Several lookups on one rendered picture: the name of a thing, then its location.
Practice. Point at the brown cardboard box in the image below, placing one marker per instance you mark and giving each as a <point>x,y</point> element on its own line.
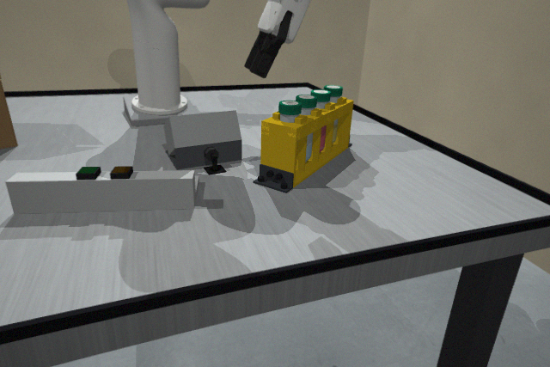
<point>7,133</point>

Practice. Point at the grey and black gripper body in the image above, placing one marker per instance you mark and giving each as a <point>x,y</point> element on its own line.
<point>274,12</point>

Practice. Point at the grey button housing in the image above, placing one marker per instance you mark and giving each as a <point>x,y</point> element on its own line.
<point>194,140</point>

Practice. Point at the black table edge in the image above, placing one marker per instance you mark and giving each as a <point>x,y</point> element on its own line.
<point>106,311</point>

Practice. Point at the green screw cap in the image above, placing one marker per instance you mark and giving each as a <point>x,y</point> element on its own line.
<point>334,89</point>
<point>322,95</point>
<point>290,107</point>
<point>308,101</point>

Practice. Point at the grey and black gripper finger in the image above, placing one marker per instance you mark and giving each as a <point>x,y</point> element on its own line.
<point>257,46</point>
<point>269,51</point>

